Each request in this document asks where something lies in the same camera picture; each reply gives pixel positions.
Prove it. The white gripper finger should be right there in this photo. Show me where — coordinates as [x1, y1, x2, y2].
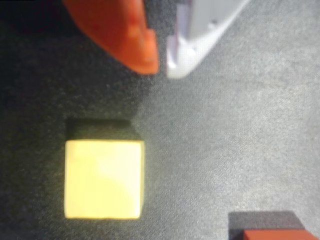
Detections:
[166, 0, 251, 80]

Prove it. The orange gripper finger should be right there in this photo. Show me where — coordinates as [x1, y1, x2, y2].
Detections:
[61, 0, 160, 75]

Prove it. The yellow wooden cube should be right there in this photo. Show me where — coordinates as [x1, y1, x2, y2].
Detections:
[64, 119, 146, 221]

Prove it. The orange wooden cube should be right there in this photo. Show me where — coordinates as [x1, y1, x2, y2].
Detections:
[228, 211, 320, 240]

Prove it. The dark grey table mat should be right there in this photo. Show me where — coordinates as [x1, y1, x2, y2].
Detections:
[0, 0, 320, 240]

